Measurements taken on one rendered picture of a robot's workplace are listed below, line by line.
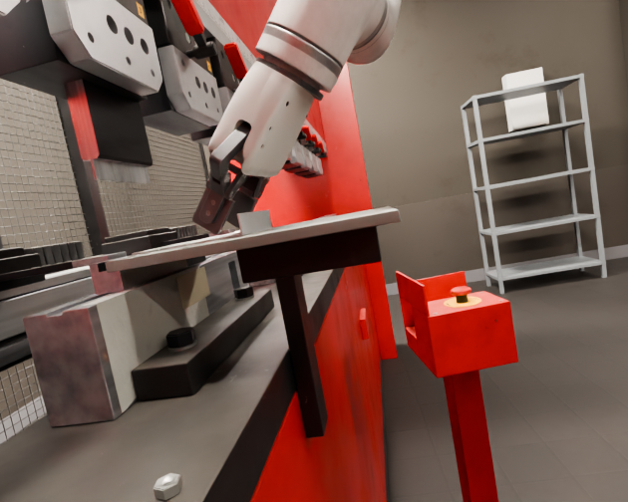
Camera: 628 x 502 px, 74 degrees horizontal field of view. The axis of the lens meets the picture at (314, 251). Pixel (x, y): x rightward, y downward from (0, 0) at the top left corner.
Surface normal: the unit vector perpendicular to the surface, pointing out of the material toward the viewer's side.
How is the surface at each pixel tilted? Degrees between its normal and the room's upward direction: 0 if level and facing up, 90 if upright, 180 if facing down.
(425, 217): 90
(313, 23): 101
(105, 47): 90
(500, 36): 90
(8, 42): 90
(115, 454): 0
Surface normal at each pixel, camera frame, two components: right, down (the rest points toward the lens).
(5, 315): 0.97, -0.17
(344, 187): -0.14, 0.12
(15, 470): -0.18, -0.98
